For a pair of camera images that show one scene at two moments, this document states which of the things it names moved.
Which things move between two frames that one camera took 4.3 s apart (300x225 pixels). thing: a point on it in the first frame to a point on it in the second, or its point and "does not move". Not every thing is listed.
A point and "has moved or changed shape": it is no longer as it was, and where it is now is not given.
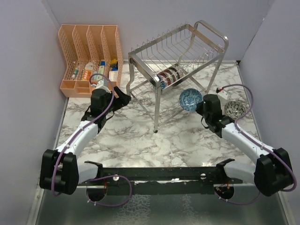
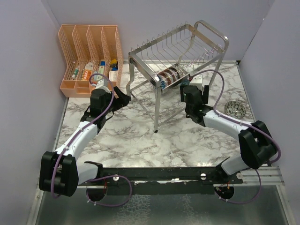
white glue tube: [75, 72] does not move
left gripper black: [123, 100] does not move
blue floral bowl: [189, 98] has moved or changed shape
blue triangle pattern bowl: [163, 85] does not move
